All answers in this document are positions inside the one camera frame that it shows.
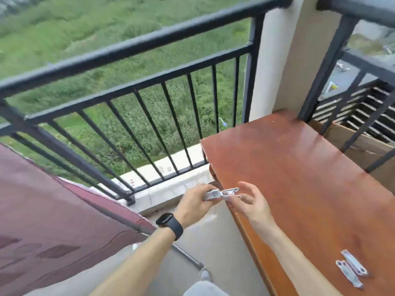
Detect person's right hand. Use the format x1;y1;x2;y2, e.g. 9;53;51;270
227;182;274;233

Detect person's left hand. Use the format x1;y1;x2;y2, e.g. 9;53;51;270
174;183;223;229

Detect grey plastic clothes clip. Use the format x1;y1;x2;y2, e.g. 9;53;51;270
202;187;241;201
341;250;369;276
335;260;364;289

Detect person's right forearm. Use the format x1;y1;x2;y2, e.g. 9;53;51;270
262;221;337;296

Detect person's left forearm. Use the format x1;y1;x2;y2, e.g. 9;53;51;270
89;225;180;296

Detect black smartwatch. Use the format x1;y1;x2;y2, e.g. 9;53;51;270
155;213;184;241

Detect metal drying rack rod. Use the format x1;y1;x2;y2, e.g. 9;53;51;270
133;219;205;270

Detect person's grey trousers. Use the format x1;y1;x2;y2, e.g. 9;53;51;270
183;280;229;296

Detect black louvred grille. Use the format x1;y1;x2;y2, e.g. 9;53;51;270
312;86;395;143

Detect black metal side railing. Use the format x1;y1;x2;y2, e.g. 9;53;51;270
297;0;395;173

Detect black metal balcony railing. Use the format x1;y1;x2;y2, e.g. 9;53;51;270
0;0;293;207

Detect maroon patterned quilt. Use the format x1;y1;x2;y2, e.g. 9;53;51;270
0;143;157;296

